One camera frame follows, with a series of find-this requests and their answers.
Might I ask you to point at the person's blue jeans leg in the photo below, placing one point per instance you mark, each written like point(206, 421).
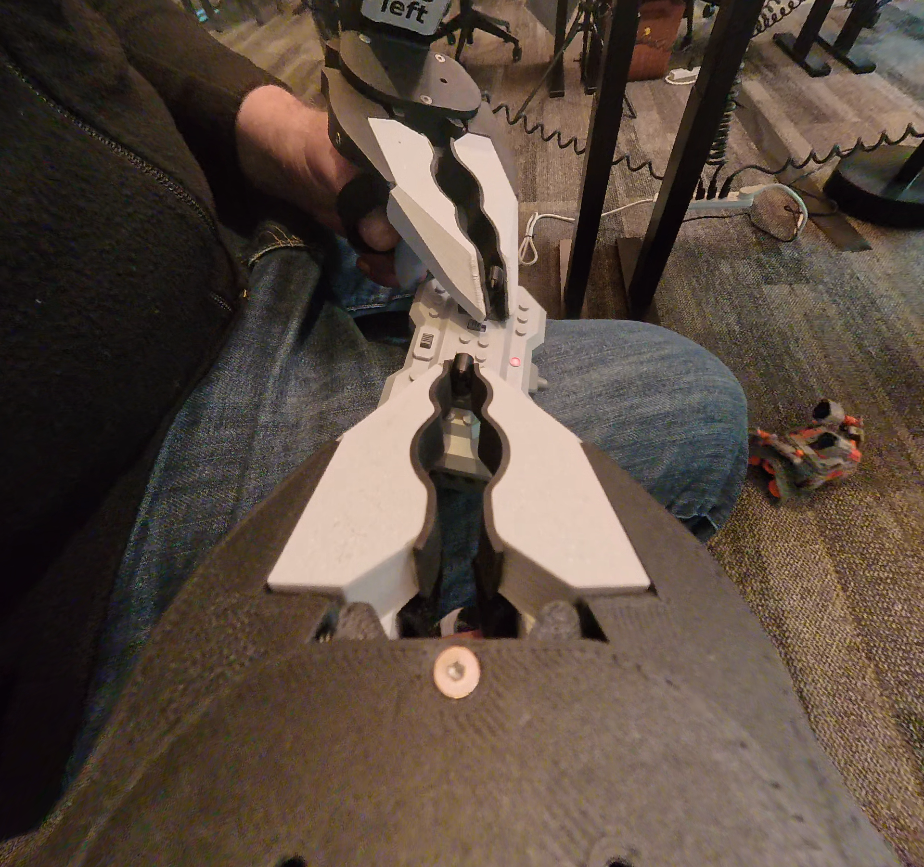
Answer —
point(635, 405)

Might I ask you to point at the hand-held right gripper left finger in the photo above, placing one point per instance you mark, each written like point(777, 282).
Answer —
point(347, 521)

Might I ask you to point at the white power strip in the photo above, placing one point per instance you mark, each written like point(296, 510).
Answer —
point(722, 206)

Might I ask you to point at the grey remote controller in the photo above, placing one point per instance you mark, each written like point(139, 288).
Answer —
point(433, 340)

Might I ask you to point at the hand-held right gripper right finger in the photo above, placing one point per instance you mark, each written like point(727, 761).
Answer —
point(571, 521)

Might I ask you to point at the black round stand base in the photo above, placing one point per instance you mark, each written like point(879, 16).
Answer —
point(884, 188)

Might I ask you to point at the grey orange toy arm piece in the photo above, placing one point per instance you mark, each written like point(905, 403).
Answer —
point(809, 456)

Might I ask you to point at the black table frame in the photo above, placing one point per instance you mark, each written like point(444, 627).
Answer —
point(686, 131)

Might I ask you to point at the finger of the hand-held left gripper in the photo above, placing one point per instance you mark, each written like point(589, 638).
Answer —
point(494, 196)
point(419, 196)

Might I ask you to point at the black chair base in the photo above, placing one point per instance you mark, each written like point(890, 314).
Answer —
point(484, 32)

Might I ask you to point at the brown leather bag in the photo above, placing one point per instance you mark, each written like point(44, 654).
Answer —
point(657, 37)

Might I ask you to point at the person's left forearm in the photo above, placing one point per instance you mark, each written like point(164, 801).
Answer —
point(173, 58)

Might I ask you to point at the person's left hand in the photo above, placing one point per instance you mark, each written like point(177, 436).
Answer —
point(289, 152)

